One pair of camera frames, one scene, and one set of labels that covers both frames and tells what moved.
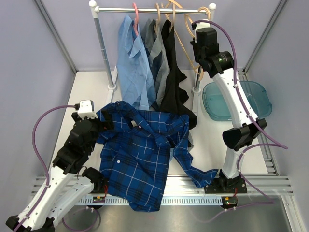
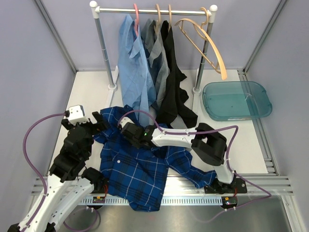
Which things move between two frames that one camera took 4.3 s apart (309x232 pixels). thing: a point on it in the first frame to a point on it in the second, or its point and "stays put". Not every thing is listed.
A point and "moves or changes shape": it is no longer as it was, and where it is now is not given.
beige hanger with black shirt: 174,19 to 170,16
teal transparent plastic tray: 256,94 stays put
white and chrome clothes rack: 93,6 stays put
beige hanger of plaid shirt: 201,69 moves or changes shape
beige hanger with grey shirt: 156,26 stays put
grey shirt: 155,48 stays put
